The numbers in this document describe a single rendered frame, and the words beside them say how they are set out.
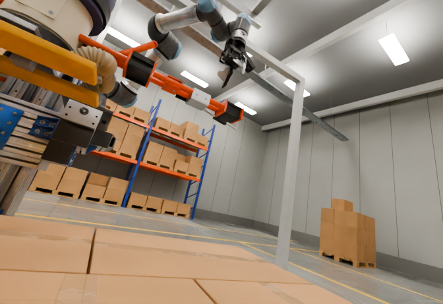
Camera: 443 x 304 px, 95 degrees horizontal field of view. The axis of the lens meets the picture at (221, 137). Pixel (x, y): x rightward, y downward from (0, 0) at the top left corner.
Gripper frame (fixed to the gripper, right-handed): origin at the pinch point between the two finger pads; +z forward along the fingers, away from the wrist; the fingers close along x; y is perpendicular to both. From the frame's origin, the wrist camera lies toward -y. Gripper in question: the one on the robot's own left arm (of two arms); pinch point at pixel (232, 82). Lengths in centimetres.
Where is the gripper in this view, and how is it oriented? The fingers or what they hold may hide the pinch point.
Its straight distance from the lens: 89.4
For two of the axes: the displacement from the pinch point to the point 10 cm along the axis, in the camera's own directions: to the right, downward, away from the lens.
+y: -8.2, -3.5, -4.5
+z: -2.2, 9.2, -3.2
